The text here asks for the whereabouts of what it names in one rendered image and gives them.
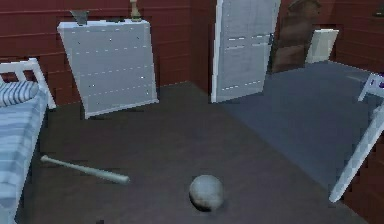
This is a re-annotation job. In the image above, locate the pale baseball bat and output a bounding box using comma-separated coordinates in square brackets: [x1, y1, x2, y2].
[40, 154, 131, 185]

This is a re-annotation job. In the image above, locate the white chair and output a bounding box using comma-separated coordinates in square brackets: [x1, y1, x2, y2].
[357, 71, 384, 108]

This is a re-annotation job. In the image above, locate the white chest of drawers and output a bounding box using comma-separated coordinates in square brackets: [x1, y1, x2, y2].
[56, 19, 160, 120]

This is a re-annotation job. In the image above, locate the striped blue pillow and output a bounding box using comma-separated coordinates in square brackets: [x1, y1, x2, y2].
[0, 80, 40, 108]

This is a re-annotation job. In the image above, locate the white bed with striped cover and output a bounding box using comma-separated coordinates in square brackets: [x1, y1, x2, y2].
[0, 57, 57, 224]

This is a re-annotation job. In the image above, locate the white room door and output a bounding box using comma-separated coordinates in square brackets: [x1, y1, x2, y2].
[210, 0, 282, 104]

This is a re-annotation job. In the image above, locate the grey basketball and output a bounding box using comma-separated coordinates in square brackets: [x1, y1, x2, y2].
[188, 174, 225, 212]

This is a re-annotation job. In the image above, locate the white box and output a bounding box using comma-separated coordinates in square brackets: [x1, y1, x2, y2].
[305, 28, 340, 65]

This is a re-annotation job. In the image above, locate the brown wooden cupboard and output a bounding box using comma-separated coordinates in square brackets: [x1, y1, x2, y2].
[270, 0, 322, 74]

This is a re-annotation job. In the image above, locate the tan statuette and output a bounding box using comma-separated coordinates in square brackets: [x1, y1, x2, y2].
[129, 0, 143, 23]

